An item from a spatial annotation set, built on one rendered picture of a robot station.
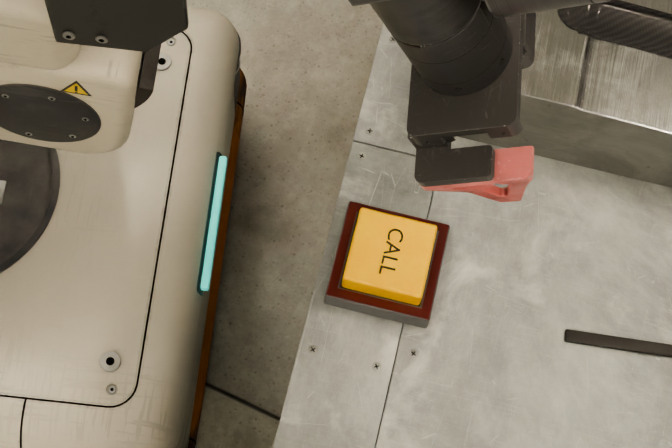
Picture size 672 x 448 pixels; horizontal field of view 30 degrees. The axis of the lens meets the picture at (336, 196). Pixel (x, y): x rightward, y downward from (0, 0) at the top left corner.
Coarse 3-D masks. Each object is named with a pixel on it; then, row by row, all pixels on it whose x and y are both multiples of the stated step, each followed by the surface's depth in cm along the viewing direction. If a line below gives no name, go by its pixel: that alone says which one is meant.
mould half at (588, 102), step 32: (640, 0) 97; (544, 32) 95; (576, 32) 95; (544, 64) 94; (576, 64) 94; (608, 64) 94; (640, 64) 95; (544, 96) 93; (576, 96) 93; (608, 96) 93; (640, 96) 94; (544, 128) 96; (576, 128) 95; (608, 128) 94; (640, 128) 93; (576, 160) 100; (608, 160) 99; (640, 160) 97
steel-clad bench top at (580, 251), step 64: (384, 64) 103; (384, 128) 101; (384, 192) 99; (448, 192) 99; (576, 192) 100; (640, 192) 100; (448, 256) 97; (512, 256) 97; (576, 256) 97; (640, 256) 98; (320, 320) 94; (384, 320) 94; (448, 320) 95; (512, 320) 95; (576, 320) 95; (640, 320) 96; (320, 384) 92; (384, 384) 92; (448, 384) 93; (512, 384) 93; (576, 384) 93; (640, 384) 94
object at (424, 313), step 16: (352, 208) 96; (368, 208) 96; (352, 224) 95; (336, 256) 94; (336, 272) 94; (432, 272) 94; (336, 288) 93; (432, 288) 93; (368, 304) 93; (384, 304) 93; (400, 304) 93
